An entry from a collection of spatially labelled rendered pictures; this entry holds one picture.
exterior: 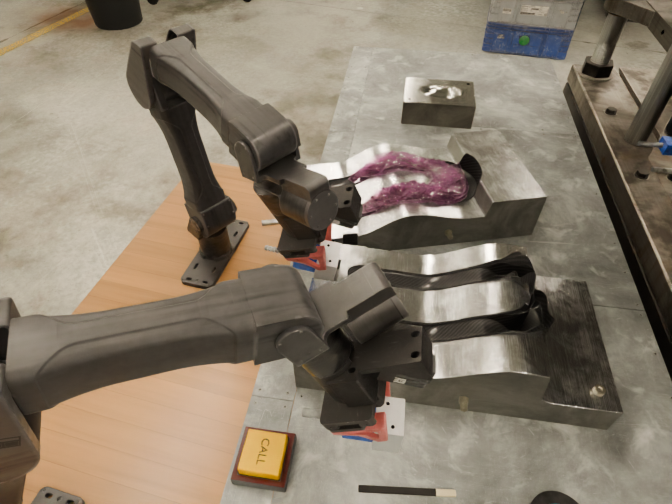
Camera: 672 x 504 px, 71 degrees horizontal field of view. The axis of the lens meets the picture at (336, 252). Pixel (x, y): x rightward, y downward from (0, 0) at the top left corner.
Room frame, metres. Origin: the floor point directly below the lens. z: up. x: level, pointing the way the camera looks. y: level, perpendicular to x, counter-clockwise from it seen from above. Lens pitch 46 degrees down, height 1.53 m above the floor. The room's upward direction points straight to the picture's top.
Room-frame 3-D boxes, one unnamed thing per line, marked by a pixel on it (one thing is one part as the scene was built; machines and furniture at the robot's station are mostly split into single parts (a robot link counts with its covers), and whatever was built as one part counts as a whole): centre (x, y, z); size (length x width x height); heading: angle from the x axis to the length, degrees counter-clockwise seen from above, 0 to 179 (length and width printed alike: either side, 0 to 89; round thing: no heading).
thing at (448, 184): (0.84, -0.16, 0.90); 0.26 x 0.18 x 0.08; 99
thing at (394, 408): (0.27, -0.02, 0.93); 0.13 x 0.05 x 0.05; 82
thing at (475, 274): (0.49, -0.18, 0.92); 0.35 x 0.16 x 0.09; 82
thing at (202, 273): (0.70, 0.25, 0.84); 0.20 x 0.07 x 0.08; 165
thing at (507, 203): (0.85, -0.17, 0.86); 0.50 x 0.26 x 0.11; 99
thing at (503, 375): (0.48, -0.20, 0.87); 0.50 x 0.26 x 0.14; 82
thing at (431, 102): (1.28, -0.30, 0.84); 0.20 x 0.15 x 0.07; 82
